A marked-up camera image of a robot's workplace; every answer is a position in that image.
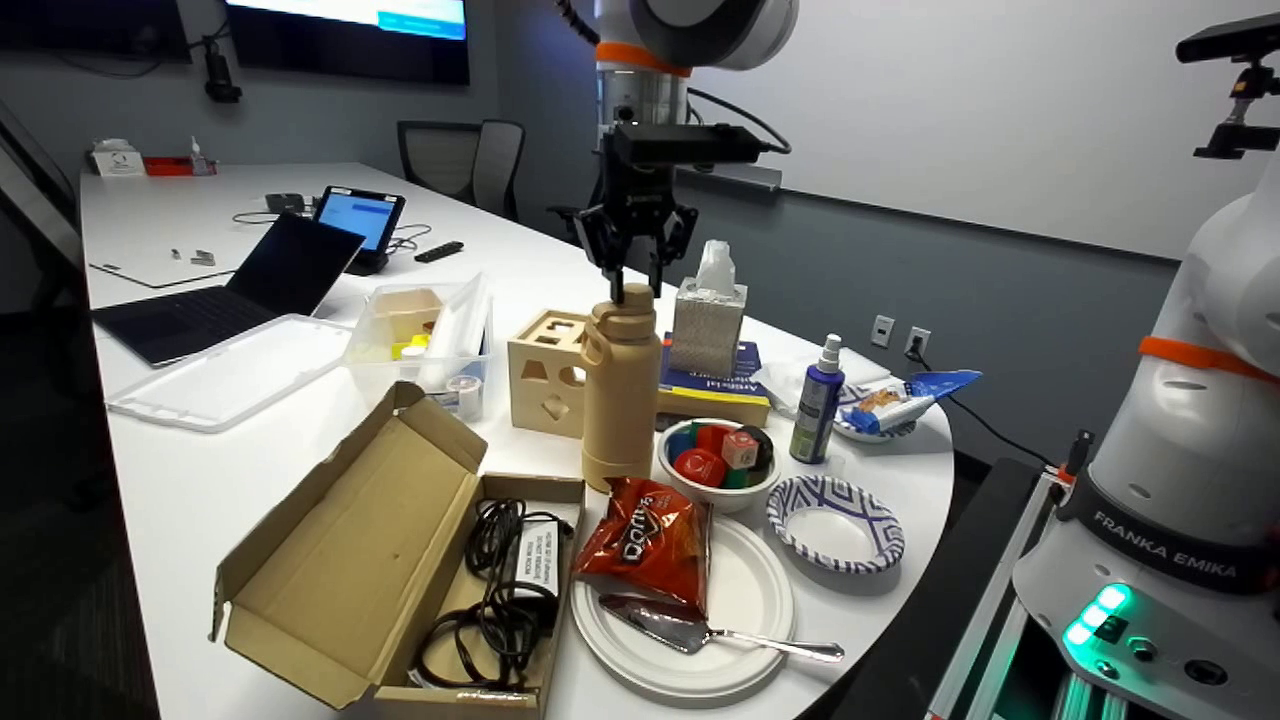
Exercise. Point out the blue patterned paper plate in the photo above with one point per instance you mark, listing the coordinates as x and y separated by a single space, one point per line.
834 524

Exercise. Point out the wooden shape sorter cube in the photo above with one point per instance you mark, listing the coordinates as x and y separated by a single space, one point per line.
544 375

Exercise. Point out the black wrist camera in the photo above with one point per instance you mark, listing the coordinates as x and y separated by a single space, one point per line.
687 145

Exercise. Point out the clear plastic lid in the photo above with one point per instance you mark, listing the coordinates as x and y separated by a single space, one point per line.
236 376

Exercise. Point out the tablet on stand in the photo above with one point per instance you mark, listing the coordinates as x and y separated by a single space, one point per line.
367 212

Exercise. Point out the tan bottle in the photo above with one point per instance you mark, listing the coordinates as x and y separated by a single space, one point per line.
620 358

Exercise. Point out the metal spatula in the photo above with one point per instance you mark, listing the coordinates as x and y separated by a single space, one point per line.
692 633

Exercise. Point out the wall television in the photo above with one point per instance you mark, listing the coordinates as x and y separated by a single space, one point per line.
419 41

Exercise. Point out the blue spray bottle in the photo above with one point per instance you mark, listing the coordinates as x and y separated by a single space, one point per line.
819 407

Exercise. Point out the white bowl with coloured blocks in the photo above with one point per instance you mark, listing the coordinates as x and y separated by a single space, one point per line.
718 462

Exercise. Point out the open cardboard box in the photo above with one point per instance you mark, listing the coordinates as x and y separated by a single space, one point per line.
342 583

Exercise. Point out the black remote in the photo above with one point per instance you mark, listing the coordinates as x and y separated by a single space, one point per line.
436 254

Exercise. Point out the grey office chair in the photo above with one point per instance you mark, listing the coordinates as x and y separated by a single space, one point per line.
493 167

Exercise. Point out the clear plastic container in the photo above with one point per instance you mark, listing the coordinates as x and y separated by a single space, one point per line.
430 339

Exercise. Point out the grey tissue box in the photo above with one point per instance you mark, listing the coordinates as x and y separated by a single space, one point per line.
711 312

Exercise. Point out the red chip bag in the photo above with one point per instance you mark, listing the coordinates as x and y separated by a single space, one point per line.
653 541

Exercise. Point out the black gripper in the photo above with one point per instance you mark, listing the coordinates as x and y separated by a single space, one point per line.
632 204

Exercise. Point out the black laptop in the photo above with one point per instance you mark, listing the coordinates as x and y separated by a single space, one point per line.
291 271

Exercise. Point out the white plate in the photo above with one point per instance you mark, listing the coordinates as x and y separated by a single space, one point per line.
749 595

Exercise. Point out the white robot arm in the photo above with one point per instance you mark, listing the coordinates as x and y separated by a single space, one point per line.
1159 572

